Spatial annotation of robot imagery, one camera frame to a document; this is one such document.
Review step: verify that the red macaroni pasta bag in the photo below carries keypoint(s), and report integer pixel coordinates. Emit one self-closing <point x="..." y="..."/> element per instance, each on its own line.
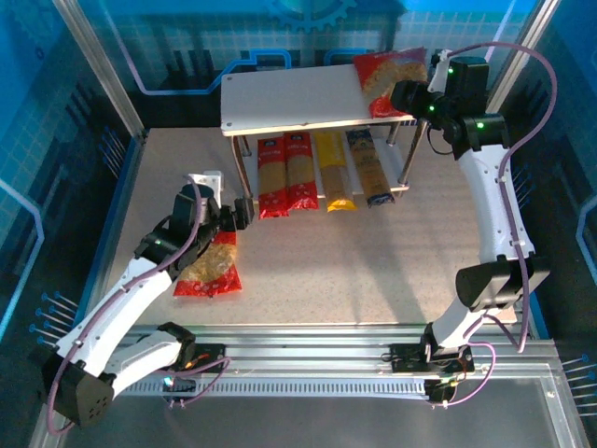
<point x="212" y="270"/>
<point x="387" y="74"/>

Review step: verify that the red spaghetti bag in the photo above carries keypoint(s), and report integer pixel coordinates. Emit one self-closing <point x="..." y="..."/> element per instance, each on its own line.
<point x="272" y="177"/>
<point x="300" y="172"/>

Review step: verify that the blue spaghetti bag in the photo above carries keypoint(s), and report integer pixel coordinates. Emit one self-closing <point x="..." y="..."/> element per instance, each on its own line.
<point x="370" y="168"/>

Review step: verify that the yellow spaghetti bag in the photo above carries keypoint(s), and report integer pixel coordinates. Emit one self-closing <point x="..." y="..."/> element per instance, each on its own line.
<point x="333" y="172"/>

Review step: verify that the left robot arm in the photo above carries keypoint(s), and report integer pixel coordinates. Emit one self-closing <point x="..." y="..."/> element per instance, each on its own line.
<point x="116" y="308"/>

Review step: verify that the two-tier metal shelf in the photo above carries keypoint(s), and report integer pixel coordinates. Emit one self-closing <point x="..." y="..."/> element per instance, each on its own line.
<point x="298" y="95"/>

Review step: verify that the black connector block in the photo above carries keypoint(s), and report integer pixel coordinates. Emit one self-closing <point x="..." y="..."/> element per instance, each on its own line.
<point x="440" y="389"/>
<point x="179" y="385"/>

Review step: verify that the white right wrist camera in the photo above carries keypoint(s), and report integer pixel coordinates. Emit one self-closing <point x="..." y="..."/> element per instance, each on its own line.
<point x="438" y="77"/>

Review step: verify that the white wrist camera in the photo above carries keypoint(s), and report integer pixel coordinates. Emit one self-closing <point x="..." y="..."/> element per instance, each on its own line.
<point x="438" y="77"/>
<point x="210" y="179"/>

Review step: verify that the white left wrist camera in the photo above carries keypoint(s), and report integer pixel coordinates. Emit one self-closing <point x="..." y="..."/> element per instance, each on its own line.
<point x="210" y="179"/>

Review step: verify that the aluminium frame post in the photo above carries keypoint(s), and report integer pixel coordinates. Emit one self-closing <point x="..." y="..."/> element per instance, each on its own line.
<point x="510" y="46"/>
<point x="100" y="70"/>

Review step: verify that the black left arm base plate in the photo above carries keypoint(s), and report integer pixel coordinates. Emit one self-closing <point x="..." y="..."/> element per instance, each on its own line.
<point x="210" y="357"/>

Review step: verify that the aluminium front frame rail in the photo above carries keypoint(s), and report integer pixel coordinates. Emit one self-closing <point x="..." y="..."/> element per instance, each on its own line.
<point x="303" y="347"/>

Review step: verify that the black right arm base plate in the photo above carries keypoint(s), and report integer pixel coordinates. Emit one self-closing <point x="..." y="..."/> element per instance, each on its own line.
<point x="406" y="357"/>

